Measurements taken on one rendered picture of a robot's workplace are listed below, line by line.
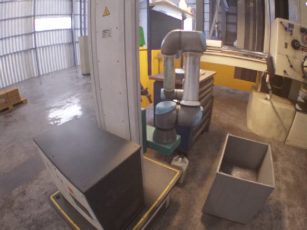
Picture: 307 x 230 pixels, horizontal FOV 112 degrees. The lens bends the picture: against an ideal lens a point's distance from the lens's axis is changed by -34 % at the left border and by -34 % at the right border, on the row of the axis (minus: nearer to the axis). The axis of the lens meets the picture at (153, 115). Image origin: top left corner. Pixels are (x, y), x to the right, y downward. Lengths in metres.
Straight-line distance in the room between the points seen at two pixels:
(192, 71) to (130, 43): 0.35
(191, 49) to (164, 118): 0.40
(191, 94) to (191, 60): 0.18
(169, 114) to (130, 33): 0.46
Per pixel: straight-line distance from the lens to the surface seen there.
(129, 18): 0.74
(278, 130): 2.85
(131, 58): 0.72
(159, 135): 0.91
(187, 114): 0.85
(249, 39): 3.11
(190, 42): 0.84
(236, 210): 1.32
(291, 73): 2.58
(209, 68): 4.97
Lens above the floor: 1.27
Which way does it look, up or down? 25 degrees down
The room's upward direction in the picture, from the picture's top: straight up
